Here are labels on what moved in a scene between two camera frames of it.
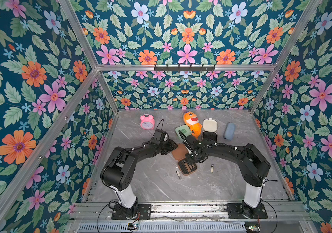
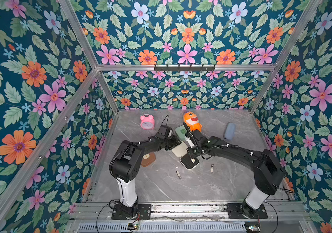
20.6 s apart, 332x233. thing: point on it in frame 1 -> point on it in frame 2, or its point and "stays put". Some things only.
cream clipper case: [209, 127] -> [188, 161]
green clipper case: [185, 129] stays put
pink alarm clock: [147, 122] stays put
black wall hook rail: [184, 68] stays put
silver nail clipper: [178, 174] stays put
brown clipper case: [179, 152] -> [148, 159]
